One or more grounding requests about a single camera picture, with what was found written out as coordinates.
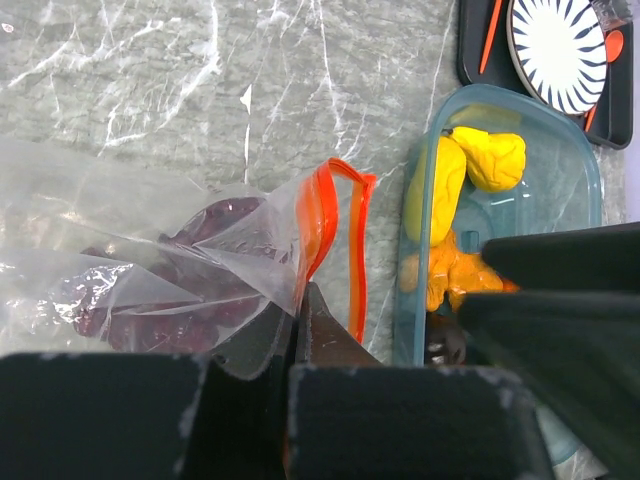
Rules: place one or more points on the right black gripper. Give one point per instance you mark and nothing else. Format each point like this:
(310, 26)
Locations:
(571, 331)

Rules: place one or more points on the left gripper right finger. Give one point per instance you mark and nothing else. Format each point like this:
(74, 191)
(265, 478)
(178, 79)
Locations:
(351, 417)

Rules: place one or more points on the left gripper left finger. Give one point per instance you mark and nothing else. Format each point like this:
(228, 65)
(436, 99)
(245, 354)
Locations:
(218, 415)

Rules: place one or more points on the red grape bunch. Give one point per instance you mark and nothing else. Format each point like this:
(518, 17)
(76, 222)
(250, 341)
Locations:
(182, 279)

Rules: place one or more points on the yellow bumpy fruit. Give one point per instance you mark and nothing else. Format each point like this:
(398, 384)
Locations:
(495, 161)

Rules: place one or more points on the clear zip top bag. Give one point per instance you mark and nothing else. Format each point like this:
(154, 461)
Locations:
(50, 198)

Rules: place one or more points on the teal transparent food tray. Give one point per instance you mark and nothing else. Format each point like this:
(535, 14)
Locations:
(560, 189)

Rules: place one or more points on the orange dried fruit pieces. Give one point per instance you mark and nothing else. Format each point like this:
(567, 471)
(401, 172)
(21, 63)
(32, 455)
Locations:
(452, 274)

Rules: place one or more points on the yellow corn cob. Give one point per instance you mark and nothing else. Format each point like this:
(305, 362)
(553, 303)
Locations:
(450, 172)

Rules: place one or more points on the black serving tray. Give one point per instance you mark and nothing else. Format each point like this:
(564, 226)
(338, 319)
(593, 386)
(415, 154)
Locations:
(613, 123)

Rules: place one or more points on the white striped plate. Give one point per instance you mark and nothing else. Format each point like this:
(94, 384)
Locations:
(558, 50)

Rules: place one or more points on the orange plastic spoon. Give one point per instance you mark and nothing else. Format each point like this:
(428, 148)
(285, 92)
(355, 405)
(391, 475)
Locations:
(614, 43)

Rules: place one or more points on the clear drinking glass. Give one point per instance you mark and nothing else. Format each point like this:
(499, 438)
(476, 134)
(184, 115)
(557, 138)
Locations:
(613, 14)

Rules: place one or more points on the orange plastic fork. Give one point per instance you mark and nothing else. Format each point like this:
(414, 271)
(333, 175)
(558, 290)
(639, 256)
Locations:
(490, 35)

